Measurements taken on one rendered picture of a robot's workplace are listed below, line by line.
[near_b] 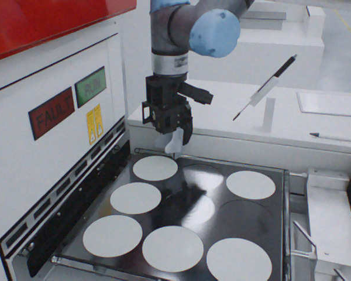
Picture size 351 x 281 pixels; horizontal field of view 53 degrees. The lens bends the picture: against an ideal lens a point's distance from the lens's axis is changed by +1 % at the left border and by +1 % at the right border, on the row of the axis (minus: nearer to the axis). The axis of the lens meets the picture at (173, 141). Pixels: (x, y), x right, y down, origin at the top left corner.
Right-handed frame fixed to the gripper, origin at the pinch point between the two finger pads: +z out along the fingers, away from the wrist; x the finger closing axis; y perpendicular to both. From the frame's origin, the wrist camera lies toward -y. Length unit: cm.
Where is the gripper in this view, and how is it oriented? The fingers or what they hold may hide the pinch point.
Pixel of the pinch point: (176, 153)
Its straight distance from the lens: 82.4
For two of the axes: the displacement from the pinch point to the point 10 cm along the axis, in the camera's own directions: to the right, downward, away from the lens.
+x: 6.7, 3.5, -6.5
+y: -7.4, 3.2, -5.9
